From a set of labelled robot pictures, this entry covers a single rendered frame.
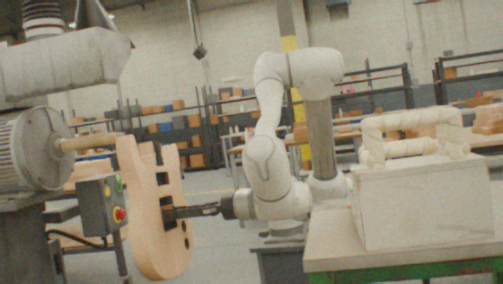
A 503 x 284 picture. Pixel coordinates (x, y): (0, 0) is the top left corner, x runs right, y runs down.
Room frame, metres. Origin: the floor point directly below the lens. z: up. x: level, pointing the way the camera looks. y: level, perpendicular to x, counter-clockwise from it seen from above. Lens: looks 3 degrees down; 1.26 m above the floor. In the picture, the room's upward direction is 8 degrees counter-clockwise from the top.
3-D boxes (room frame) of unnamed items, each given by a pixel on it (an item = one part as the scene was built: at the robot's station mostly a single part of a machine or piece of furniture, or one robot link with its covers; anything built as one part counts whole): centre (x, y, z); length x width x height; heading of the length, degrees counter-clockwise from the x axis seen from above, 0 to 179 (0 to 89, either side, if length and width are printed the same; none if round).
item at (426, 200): (0.95, -0.37, 1.02); 0.27 x 0.15 x 0.17; 82
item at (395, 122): (0.90, -0.36, 1.20); 0.20 x 0.03 x 0.03; 81
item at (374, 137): (0.92, -0.27, 1.15); 0.03 x 0.03 x 0.09
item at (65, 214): (1.47, 0.63, 1.02); 0.19 x 0.04 x 0.04; 168
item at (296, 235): (1.90, -0.11, 0.73); 0.22 x 0.18 x 0.06; 71
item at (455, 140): (0.89, -0.44, 1.15); 0.03 x 0.03 x 0.09
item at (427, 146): (1.06, -0.38, 1.12); 0.20 x 0.03 x 0.03; 81
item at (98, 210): (1.53, 0.61, 0.99); 0.24 x 0.21 x 0.26; 78
